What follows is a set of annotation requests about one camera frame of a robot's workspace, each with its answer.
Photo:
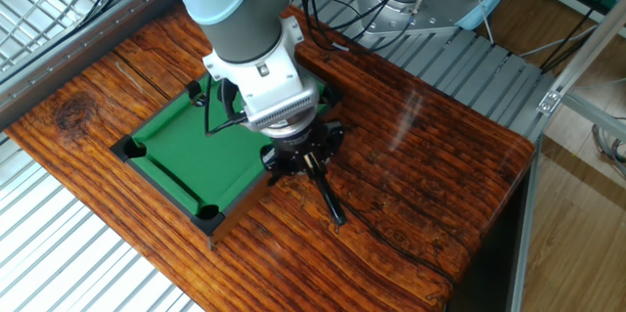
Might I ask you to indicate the dark pool ball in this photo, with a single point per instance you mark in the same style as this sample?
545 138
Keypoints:
201 100

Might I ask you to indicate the aluminium frame crossbar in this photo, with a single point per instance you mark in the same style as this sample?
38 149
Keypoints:
587 111

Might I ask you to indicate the aluminium table leg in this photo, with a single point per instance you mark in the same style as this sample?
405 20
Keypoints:
525 229

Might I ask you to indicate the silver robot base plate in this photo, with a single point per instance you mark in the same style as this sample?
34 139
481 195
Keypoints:
391 18

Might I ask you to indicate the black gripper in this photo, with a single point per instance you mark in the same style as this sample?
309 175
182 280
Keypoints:
303 150

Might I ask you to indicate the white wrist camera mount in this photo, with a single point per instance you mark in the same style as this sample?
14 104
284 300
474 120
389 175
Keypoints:
274 92

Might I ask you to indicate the aluminium frame post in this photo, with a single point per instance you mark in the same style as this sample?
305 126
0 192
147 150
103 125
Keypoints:
582 48

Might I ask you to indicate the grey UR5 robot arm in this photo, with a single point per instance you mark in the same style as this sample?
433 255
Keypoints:
244 33

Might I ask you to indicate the mini green felt pool table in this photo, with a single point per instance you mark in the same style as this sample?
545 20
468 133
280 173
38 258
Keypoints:
186 155

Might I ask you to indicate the blue pool ball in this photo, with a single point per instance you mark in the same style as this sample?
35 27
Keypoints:
267 155

